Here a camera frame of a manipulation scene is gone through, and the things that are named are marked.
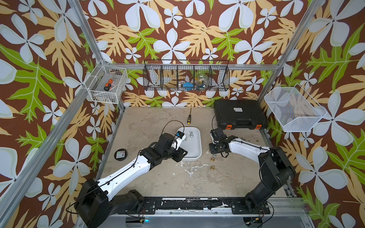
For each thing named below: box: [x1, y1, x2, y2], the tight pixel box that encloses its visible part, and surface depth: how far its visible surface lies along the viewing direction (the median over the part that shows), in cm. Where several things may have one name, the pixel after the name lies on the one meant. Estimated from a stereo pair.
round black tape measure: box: [114, 148, 128, 162], surface depth 93 cm
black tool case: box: [213, 99, 269, 130], surface depth 108 cm
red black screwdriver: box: [103, 78, 114, 92], surface depth 82 cm
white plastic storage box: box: [177, 126, 202, 162], surface depth 101 cm
